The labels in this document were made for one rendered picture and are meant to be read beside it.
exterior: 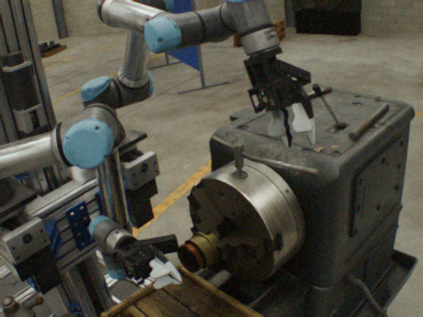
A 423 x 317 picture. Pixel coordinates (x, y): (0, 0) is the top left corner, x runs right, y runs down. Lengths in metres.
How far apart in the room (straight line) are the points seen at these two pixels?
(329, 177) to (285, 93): 0.27
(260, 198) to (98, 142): 0.40
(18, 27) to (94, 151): 0.67
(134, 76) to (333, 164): 0.77
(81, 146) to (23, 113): 0.49
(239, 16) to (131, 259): 0.61
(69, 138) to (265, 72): 0.46
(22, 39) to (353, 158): 1.14
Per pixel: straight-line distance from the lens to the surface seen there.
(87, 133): 0.95
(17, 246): 1.24
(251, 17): 0.82
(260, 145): 1.12
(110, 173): 1.17
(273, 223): 0.96
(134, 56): 1.37
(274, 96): 0.80
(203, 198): 1.04
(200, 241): 0.99
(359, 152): 1.08
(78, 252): 1.53
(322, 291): 1.21
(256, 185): 0.98
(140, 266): 1.00
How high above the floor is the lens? 1.72
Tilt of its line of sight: 26 degrees down
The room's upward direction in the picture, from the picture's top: 7 degrees counter-clockwise
